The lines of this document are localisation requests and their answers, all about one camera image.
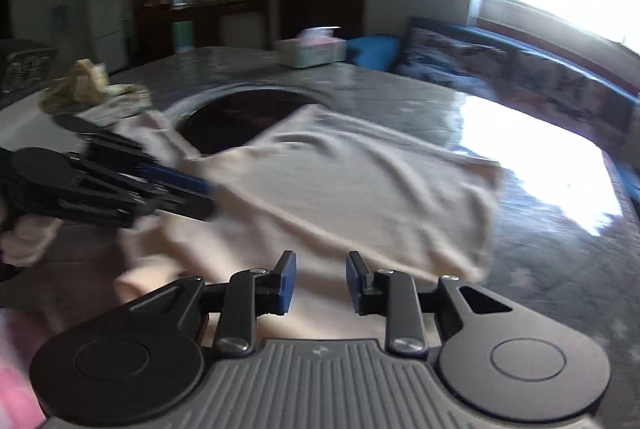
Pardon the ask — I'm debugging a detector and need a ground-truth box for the white refrigerator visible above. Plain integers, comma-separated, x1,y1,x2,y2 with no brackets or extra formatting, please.
84,0,126,74

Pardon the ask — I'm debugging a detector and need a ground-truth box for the person's left hand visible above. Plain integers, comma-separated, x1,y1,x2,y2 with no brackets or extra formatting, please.
0,211,57,267

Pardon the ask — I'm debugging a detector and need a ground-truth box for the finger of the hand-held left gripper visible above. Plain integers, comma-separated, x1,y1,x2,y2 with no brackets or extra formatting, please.
125,181,222,228
52,114,217,198

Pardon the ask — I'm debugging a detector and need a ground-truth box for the person's pink clothing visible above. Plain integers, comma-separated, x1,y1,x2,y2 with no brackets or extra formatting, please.
0,304,46,429

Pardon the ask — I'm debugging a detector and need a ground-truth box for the dark wooden sideboard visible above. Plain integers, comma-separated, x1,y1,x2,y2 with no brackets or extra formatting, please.
135,0,273,57

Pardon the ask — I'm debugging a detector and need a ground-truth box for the cream garment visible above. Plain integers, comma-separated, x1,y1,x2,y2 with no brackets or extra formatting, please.
107,105,505,344

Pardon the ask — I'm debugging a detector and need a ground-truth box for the tissue box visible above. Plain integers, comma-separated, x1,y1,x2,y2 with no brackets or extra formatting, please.
274,27,347,70

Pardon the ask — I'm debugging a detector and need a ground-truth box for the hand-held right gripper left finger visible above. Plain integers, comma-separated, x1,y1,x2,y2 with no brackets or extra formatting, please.
116,250,298,356

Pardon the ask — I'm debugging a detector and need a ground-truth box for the floral cloth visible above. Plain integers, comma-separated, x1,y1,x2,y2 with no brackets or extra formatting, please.
39,59,153,122

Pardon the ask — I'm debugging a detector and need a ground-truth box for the dark printed box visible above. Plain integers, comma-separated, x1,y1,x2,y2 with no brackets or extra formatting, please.
0,39,56,96

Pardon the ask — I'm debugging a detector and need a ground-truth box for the round built-in stove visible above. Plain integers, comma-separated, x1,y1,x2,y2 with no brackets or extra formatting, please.
160,81,331,157

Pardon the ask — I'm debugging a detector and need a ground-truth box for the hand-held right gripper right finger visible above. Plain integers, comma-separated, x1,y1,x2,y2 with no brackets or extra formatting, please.
346,250,516,356

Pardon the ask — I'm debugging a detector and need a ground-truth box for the blue sofa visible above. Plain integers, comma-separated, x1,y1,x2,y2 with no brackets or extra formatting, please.
346,16,640,204

